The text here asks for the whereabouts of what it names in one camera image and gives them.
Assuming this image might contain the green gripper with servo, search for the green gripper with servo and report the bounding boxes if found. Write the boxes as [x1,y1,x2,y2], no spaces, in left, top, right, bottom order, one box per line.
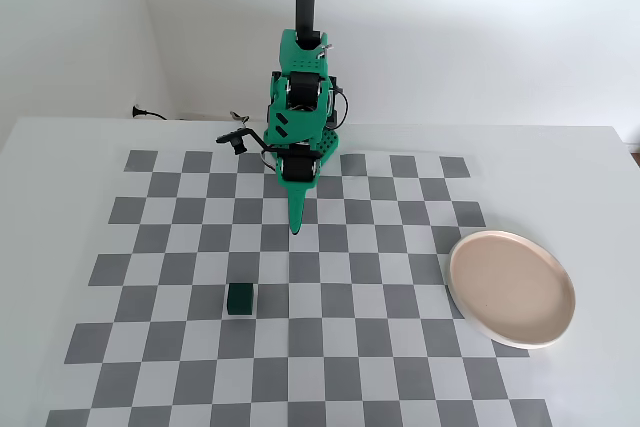
[273,144,324,237]

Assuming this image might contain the dark green cube dice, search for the dark green cube dice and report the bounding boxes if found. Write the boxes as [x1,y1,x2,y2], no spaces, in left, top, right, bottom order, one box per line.
[225,282,256,318]

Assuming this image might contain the grey white checkerboard mat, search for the grey white checkerboard mat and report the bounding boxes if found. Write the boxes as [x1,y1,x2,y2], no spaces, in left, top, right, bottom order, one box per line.
[47,148,554,427]

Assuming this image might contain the beige round bowl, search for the beige round bowl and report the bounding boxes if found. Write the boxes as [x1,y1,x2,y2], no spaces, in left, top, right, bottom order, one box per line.
[448,229,577,350]

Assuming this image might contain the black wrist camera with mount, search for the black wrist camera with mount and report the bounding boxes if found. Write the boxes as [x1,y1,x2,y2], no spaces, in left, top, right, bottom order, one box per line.
[215,128,267,157]

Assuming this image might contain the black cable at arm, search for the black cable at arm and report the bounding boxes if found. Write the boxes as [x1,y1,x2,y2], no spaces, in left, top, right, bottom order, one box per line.
[331,88,349,130]

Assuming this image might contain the black power cable with plug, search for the black power cable with plug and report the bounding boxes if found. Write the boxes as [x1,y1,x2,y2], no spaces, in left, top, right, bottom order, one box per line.
[131,105,170,122]

